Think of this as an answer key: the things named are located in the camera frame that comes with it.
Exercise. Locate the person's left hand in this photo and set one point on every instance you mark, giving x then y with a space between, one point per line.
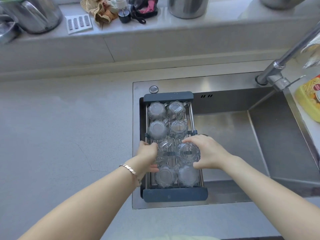
146 157

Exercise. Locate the person's right hand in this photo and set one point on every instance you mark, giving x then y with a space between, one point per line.
212 153

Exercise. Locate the person's right thumb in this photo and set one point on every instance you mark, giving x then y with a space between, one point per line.
198 165

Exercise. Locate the person's left thumb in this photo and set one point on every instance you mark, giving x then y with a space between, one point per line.
153 169

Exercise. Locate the clear faceted glass cup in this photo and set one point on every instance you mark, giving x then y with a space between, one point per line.
187 153
163 149

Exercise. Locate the person's right forearm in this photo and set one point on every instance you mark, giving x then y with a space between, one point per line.
270 194

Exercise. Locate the person's left forearm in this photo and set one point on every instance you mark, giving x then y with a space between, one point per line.
82 204

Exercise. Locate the grey steel dish drying rack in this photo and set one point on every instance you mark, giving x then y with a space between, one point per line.
175 194

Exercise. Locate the group of clear glass tumblers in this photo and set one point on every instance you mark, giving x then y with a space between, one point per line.
157 128

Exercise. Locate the stainless steel sink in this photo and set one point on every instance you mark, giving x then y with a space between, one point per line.
232 137

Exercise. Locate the light green shirt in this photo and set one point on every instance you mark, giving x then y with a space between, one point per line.
190 237

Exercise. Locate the round steel sink button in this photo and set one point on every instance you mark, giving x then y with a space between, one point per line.
154 89

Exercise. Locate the yellow dish soap bottle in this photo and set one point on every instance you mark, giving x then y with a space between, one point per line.
308 97

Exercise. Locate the chrome kitchen faucet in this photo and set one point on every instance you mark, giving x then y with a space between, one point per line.
282 61

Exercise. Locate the clear plastic bag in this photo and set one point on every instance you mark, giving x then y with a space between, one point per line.
312 53

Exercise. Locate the black and pink cloth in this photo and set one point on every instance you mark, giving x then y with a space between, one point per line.
145 7

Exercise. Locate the false eyelash card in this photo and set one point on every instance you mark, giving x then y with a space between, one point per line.
79 23

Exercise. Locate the small white bottle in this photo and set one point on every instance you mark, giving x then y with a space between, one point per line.
120 2

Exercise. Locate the beige crumpled cloth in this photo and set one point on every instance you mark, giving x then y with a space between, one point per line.
98 8

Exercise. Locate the steel bowl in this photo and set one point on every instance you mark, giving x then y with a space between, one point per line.
282 1

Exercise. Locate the large steel pot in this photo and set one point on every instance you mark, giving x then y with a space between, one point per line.
35 14

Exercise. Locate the steel pot lid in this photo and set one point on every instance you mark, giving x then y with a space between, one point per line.
7 31

